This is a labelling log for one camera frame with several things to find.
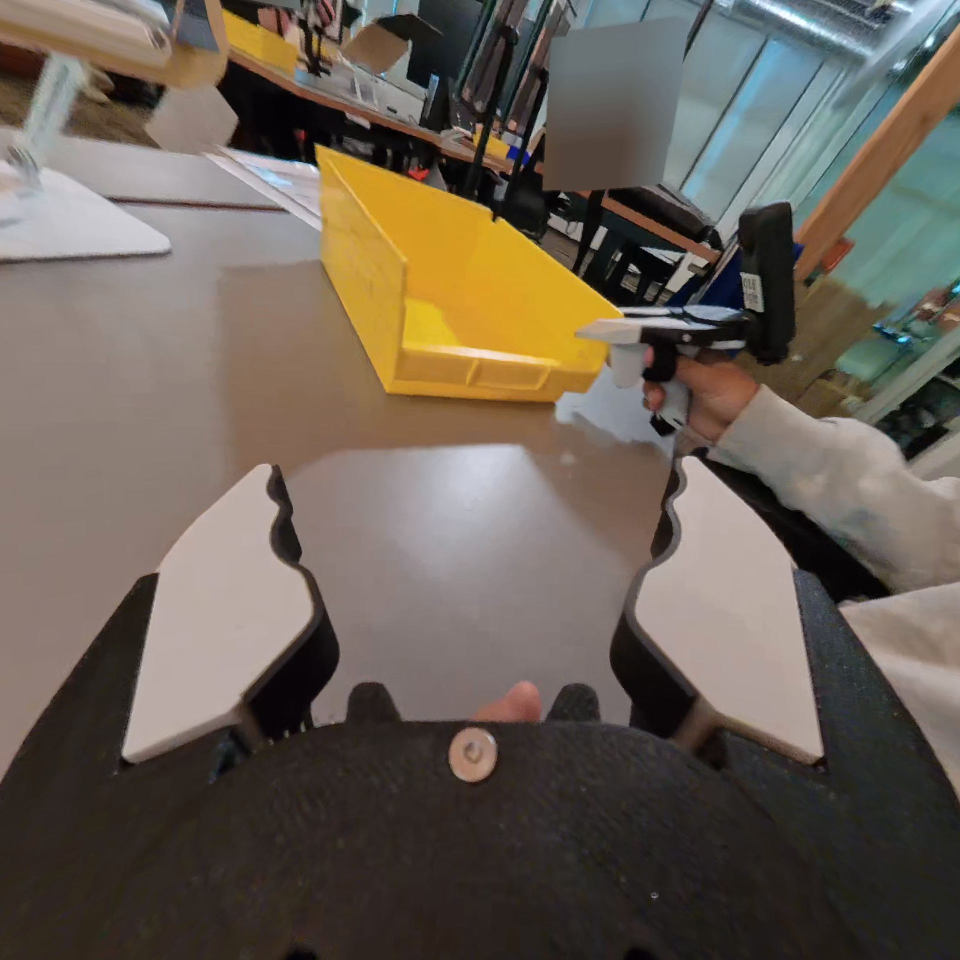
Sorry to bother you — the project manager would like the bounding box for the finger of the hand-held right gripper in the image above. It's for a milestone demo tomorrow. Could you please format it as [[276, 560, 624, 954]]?
[[621, 303, 751, 325], [574, 316, 744, 390]]

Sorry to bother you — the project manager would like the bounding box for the cardboard box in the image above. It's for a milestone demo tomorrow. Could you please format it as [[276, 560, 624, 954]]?
[[341, 13, 444, 76]]

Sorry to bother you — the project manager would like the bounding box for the yellow plastic bin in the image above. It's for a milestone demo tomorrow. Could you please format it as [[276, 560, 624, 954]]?
[[315, 144, 625, 404], [223, 11, 301, 74]]

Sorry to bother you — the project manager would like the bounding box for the person's right forearm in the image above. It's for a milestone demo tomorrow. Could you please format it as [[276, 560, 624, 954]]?
[[705, 384, 960, 595]]

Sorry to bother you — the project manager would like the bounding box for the person's left hand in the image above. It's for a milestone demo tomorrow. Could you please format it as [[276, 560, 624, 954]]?
[[474, 680, 543, 723]]

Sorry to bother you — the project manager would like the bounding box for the desk monitor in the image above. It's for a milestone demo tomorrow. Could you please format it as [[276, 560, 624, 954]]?
[[0, 0, 230, 90]]

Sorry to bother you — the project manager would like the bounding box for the person's right hand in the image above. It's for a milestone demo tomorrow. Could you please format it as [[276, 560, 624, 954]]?
[[643, 356, 760, 444]]

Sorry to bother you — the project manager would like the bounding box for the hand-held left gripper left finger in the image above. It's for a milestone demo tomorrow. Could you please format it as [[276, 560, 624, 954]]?
[[121, 463, 340, 764]]

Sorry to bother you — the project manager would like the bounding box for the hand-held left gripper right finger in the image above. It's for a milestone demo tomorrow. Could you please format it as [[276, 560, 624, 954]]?
[[609, 454, 826, 768]]

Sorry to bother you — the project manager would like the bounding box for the white paper sheet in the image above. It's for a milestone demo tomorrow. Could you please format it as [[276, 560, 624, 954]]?
[[206, 146, 324, 230]]

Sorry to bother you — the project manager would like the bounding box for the long wooden desk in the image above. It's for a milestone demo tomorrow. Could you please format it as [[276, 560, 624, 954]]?
[[225, 30, 725, 301]]

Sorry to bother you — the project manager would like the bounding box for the white monitor stand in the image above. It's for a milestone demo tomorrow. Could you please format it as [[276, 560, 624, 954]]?
[[0, 52, 174, 264]]

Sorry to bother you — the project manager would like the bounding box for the wooden beam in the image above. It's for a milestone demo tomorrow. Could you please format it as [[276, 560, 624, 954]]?
[[795, 22, 960, 282]]

